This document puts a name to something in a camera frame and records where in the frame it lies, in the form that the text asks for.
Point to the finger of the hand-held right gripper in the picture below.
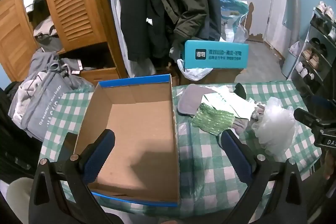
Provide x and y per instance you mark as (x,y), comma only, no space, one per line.
(305,116)

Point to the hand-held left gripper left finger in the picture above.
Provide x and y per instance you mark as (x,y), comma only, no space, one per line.
(101,158)

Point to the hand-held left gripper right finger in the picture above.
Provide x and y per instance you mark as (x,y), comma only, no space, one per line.
(237,158)

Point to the white plastic bag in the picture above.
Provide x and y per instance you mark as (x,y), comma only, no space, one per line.
(275,129)
(193,74)

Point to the blue cardboard shoe box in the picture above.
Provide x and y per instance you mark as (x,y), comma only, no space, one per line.
(136,129)

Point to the green knit cloth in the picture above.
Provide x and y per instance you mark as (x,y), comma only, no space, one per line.
(212,119)

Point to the light green printed cloth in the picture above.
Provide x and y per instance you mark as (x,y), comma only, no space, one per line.
(231,103)

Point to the grey cloth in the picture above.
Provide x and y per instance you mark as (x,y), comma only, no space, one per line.
(187,102)

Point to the green white checkered tablecloth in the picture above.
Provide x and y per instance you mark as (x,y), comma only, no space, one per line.
(204,161)

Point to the light blue trash bin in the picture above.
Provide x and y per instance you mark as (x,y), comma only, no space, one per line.
(288,64)

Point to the group of shoes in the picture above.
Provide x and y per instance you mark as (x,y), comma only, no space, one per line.
(313,56)

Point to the black sock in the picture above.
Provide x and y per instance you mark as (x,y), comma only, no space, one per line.
(240,90)

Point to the grey printed laundry bag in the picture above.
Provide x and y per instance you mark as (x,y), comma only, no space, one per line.
(44,106)

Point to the metal shoe rack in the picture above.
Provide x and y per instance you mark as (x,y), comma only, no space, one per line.
(308,37)

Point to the wooden drawer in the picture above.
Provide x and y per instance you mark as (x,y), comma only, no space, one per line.
(97,75)

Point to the dark cloth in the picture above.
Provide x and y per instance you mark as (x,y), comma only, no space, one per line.
(15,150)

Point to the beige pants leg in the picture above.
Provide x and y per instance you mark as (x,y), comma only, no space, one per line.
(18,197)

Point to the teal box with label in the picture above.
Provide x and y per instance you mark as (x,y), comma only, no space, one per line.
(215,54)

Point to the grey clothes pile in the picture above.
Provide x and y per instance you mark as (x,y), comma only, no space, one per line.
(44,61)

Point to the blue plastic bag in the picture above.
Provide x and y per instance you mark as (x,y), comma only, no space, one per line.
(231,11)

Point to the folded clothes pile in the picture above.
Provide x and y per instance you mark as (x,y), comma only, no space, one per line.
(44,32)

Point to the black hanging coat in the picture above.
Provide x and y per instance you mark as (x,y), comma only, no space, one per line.
(141,8)

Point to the white hanging shirt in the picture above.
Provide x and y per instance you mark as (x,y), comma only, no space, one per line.
(115,3)

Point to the wooden wardrobe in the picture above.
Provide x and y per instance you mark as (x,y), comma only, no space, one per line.
(76,3)

